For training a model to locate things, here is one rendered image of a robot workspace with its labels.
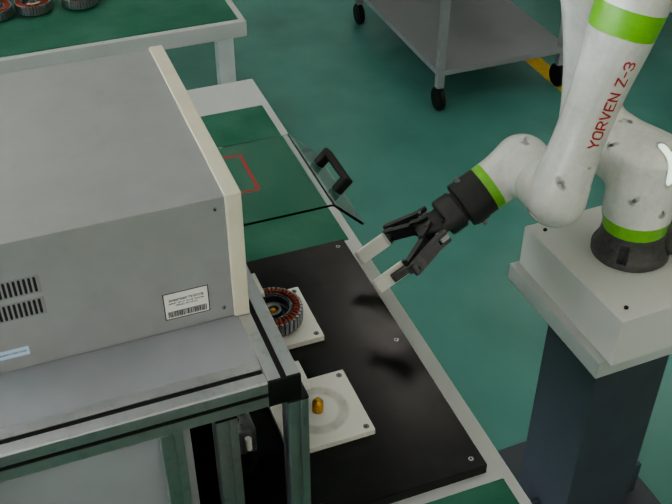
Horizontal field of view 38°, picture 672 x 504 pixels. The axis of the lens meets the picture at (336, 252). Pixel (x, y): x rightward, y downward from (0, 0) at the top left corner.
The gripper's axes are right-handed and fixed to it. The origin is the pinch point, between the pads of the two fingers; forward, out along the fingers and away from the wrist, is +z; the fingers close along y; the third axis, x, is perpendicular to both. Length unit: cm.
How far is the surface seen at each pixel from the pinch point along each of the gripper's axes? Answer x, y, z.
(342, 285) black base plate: -2.9, 7.1, 6.8
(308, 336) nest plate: -0.1, -6.9, 16.3
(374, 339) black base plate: -7.8, -8.7, 6.8
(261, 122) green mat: 13, 74, 4
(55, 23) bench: 55, 141, 39
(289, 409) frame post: 17, -52, 17
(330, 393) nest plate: -3.9, -21.3, 17.4
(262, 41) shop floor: -20, 283, -9
